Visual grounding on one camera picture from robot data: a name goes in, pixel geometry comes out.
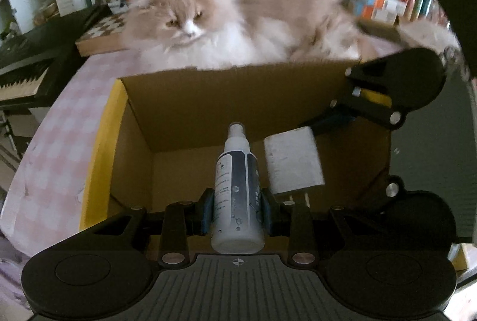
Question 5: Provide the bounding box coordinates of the white spray bottle dark label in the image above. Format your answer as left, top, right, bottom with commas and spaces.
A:
210, 122, 266, 254

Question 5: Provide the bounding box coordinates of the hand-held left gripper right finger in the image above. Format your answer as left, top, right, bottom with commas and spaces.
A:
261, 189, 378, 268

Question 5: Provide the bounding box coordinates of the orange and blue carton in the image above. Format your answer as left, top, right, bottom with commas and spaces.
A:
353, 6, 399, 26
360, 0, 408, 16

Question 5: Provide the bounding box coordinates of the white rectangular box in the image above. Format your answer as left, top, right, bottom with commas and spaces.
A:
264, 126, 326, 195

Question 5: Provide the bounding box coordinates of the pink printed desk mat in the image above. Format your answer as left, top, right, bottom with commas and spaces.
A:
0, 53, 129, 260

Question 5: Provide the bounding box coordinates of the black piano keyboard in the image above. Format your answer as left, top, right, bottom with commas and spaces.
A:
0, 4, 112, 111

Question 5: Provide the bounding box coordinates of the fluffy cream cat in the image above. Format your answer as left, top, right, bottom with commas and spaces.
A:
121, 0, 461, 70

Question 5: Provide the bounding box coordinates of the yellow cardboard box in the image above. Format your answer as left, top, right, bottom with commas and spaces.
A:
79, 59, 470, 271

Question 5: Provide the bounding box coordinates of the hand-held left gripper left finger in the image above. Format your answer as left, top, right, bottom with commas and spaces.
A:
89, 188, 217, 268

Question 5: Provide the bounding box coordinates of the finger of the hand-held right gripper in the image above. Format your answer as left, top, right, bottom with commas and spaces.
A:
358, 175, 406, 214
309, 62, 406, 132

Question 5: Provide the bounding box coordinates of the wooden chessboard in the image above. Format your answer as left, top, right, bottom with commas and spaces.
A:
75, 13, 129, 58

